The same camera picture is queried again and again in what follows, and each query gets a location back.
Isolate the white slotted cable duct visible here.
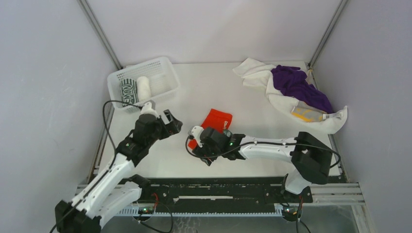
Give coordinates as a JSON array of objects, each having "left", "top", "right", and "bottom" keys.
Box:
[{"left": 110, "top": 205, "right": 297, "bottom": 217}]

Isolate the purple towel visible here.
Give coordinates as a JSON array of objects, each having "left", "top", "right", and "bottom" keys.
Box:
[{"left": 271, "top": 65, "right": 333, "bottom": 114}]

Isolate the large white towel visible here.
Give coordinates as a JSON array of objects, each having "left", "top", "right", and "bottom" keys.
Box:
[{"left": 265, "top": 69, "right": 348, "bottom": 135}]

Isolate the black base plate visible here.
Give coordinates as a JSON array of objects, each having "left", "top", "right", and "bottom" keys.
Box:
[{"left": 139, "top": 177, "right": 313, "bottom": 210}]

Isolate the aluminium corner post right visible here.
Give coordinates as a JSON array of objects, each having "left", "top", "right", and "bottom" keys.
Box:
[{"left": 308, "top": 0, "right": 350, "bottom": 69}]

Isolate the rolled white towel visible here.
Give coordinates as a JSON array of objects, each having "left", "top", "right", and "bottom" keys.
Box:
[{"left": 137, "top": 76, "right": 152, "bottom": 102}]

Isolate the small white towel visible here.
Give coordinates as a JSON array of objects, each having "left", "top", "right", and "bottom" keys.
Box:
[{"left": 232, "top": 58, "right": 275, "bottom": 88}]

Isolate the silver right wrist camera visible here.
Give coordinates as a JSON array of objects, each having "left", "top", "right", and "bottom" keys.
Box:
[{"left": 189, "top": 126, "right": 204, "bottom": 140}]

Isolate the orange towel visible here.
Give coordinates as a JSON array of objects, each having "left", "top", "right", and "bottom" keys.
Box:
[{"left": 200, "top": 109, "right": 233, "bottom": 133}]

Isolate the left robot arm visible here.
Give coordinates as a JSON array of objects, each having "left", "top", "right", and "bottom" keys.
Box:
[{"left": 51, "top": 110, "right": 183, "bottom": 233}]

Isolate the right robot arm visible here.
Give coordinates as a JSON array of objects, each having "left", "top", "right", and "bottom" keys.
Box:
[{"left": 187, "top": 126, "right": 338, "bottom": 202}]

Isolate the white plastic basket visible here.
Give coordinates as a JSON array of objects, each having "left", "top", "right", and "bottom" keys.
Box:
[{"left": 107, "top": 57, "right": 180, "bottom": 113}]

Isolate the aluminium corner post left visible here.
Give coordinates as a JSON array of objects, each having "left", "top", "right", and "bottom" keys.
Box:
[{"left": 77, "top": 0, "right": 123, "bottom": 70}]

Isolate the aluminium corner post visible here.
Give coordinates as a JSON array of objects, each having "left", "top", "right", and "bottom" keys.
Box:
[
  {"left": 77, "top": 0, "right": 123, "bottom": 70},
  {"left": 308, "top": 0, "right": 350, "bottom": 69}
]

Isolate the grey yellow patterned towel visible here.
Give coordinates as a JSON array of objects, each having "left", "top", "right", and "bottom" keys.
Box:
[{"left": 291, "top": 101, "right": 325, "bottom": 122}]

